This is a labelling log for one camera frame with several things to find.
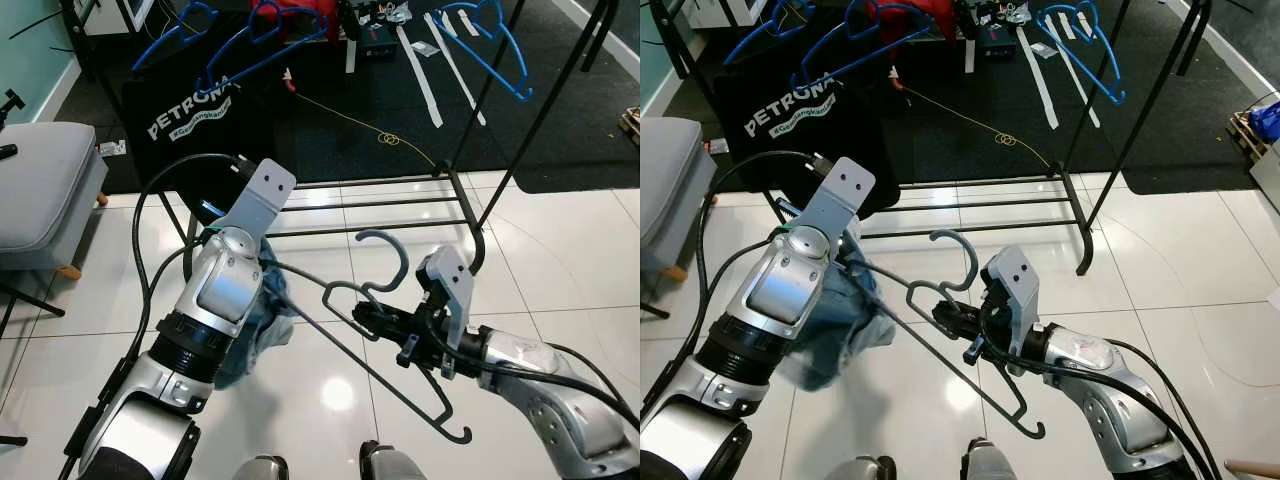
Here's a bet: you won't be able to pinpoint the white drawer unit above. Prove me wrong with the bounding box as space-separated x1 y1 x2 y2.
1250 140 1280 213

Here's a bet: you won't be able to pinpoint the black box with red label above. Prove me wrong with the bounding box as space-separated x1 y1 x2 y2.
357 22 403 59
975 22 1019 56

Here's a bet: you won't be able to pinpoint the grey plastic hanger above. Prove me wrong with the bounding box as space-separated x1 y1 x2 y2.
262 229 474 445
858 228 1048 442

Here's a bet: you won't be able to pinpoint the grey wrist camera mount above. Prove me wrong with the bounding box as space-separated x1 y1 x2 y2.
415 245 477 379
980 245 1041 376
790 157 877 241
205 158 298 244

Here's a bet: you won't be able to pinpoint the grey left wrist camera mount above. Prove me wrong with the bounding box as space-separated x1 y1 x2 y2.
790 157 877 241
205 158 298 244

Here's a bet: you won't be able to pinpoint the left robot leg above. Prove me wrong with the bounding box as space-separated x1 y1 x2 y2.
825 455 886 480
230 455 291 480

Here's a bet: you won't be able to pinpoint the blue plastic bag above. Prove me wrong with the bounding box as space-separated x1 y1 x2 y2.
1248 100 1280 143

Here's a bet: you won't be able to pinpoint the robot leg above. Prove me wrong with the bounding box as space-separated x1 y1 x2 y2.
825 455 886 480
230 455 291 480
358 440 428 480
960 438 1031 480

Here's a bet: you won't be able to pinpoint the grey upholstered stool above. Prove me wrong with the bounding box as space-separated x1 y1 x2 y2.
0 122 109 283
640 117 719 283

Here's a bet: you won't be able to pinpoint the red cloth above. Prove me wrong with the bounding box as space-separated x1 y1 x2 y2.
272 0 343 43
865 0 956 41

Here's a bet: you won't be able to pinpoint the orange floor cord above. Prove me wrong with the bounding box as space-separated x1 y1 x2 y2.
288 88 441 171
895 85 1053 169

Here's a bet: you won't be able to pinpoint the right robot leg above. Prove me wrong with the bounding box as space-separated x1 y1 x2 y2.
960 438 1031 480
358 440 428 480

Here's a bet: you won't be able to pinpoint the black printed t-shirt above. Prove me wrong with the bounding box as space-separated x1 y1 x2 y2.
120 40 293 223
712 40 901 221

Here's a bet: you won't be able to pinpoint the black metal clothes rack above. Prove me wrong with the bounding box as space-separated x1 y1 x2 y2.
60 0 623 278
655 0 1216 278

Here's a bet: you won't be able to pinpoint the light blue denim shorts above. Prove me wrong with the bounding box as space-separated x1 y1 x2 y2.
213 235 298 391
783 222 898 393

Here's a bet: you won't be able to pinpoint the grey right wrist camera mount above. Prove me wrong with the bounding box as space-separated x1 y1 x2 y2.
980 245 1041 376
415 245 477 379

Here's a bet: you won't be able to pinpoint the dark grey door mat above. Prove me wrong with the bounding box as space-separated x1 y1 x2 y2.
508 150 641 195
1120 150 1263 197

